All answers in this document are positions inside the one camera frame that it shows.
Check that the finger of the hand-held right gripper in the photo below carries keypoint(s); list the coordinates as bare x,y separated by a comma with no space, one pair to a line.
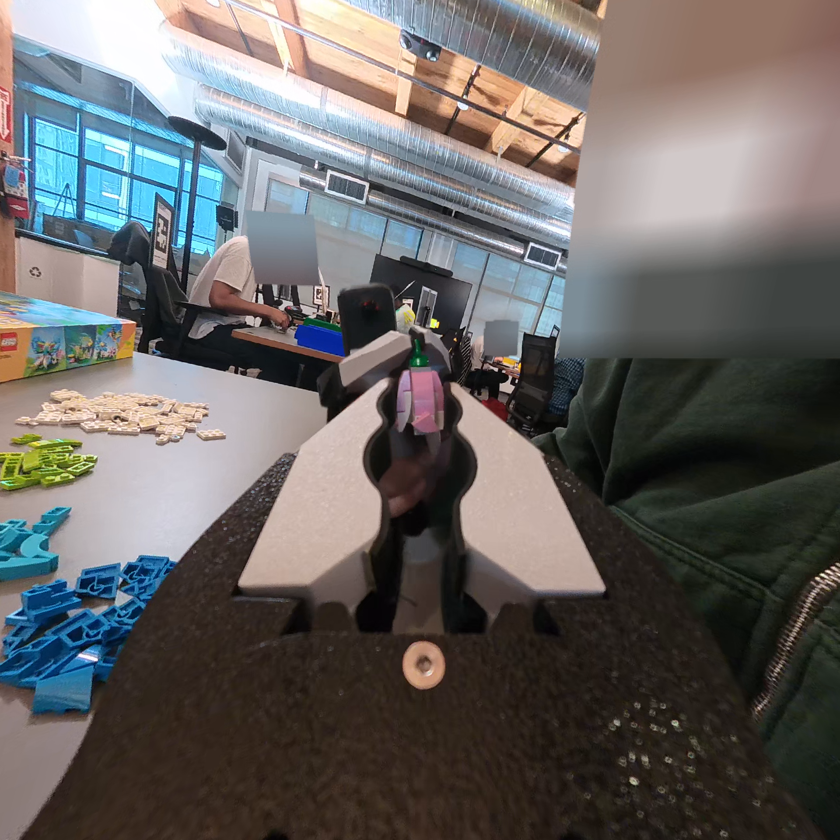
436,351
374,361

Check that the black ceiling camera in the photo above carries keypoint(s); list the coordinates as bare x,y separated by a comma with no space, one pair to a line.
420,46

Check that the red wall sign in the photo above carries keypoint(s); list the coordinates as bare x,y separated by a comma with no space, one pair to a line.
5,111

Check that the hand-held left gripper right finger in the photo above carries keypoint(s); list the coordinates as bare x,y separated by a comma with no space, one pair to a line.
531,525

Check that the pink lego flower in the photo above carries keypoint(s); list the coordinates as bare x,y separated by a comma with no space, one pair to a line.
420,400

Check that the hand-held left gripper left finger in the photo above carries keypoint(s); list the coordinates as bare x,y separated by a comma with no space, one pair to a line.
308,518

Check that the white recycling cabinet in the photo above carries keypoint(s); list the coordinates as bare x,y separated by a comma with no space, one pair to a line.
65,275

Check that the green lego stem piece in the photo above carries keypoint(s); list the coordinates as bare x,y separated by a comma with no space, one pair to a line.
418,354

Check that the pile of blue lego pieces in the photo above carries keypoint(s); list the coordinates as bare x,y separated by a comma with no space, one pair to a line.
65,636

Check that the large black screen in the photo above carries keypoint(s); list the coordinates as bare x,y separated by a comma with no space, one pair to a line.
446,295

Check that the white air vent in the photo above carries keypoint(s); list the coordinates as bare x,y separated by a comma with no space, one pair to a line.
543,256
346,187

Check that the pile of white lego pieces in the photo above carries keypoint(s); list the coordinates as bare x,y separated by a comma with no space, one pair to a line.
118,413

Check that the office desk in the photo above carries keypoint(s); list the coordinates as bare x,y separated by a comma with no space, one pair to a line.
269,338

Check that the black mesh office chair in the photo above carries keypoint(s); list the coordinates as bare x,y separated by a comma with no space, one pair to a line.
535,380

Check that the person's right hand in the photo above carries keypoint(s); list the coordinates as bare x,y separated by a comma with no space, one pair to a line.
403,502

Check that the black floor lamp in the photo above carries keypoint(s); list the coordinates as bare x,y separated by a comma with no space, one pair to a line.
195,197

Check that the blue plastic bin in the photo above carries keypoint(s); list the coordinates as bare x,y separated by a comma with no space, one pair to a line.
318,341

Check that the pile of cyan lego pieces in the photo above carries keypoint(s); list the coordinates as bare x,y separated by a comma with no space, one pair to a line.
26,558

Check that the pile of lime lego pieces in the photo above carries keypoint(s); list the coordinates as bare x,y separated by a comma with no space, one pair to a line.
39,463

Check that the black office chair with jacket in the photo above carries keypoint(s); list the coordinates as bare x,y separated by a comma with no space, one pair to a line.
151,295

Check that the silver ventilation duct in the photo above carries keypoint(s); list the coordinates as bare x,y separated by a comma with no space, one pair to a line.
426,210
328,124
525,39

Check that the colourful lego set box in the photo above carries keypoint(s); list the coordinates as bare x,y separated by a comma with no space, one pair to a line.
65,341

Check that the large glass windows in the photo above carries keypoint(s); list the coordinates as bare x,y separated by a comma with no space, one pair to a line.
105,170

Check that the black and white marker board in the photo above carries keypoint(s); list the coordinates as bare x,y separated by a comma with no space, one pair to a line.
163,229

